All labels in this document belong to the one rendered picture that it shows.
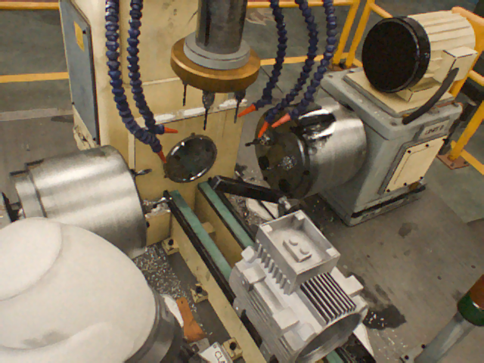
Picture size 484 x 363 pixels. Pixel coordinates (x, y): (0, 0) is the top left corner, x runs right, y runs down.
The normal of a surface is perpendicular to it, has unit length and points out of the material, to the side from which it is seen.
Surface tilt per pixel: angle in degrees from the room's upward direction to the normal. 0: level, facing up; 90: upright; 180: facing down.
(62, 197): 28
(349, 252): 0
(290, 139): 90
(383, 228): 0
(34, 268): 18
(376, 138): 90
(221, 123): 90
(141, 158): 90
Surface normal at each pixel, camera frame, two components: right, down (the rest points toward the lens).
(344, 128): 0.40, -0.29
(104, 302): 0.88, 0.14
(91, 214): 0.47, -0.04
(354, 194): -0.84, 0.26
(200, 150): 0.52, 0.63
